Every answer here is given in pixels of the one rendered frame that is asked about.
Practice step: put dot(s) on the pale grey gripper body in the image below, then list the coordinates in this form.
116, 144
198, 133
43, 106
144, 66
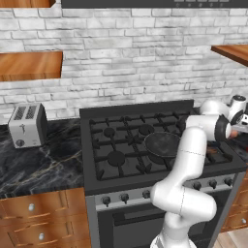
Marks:
241, 128

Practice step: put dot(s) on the black stove knob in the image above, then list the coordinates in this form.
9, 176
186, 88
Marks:
146, 193
228, 180
124, 197
212, 183
197, 185
106, 200

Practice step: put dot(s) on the dark round frying pan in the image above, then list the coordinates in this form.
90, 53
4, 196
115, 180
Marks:
162, 146

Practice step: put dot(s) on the black gas stove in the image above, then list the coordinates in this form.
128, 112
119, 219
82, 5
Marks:
129, 151

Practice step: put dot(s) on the wooden wall shelf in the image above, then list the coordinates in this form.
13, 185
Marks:
30, 64
234, 51

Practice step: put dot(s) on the wooden wall cupboard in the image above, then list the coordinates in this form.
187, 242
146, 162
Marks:
25, 2

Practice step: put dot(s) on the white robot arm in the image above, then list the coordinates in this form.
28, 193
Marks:
190, 161

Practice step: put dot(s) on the silver two-slot toaster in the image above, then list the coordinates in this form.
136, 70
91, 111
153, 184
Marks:
27, 129

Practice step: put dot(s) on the black oven door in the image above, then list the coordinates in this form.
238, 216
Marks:
129, 232

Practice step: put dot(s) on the wooden drawer front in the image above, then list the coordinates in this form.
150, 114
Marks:
58, 234
48, 206
239, 219

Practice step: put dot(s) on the round silver drawer knob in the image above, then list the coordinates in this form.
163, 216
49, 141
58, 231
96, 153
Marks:
41, 236
243, 221
31, 207

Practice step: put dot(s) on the orange red tomato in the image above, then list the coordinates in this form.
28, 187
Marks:
233, 134

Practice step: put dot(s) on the dark range hood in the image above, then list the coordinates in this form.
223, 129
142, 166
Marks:
129, 3

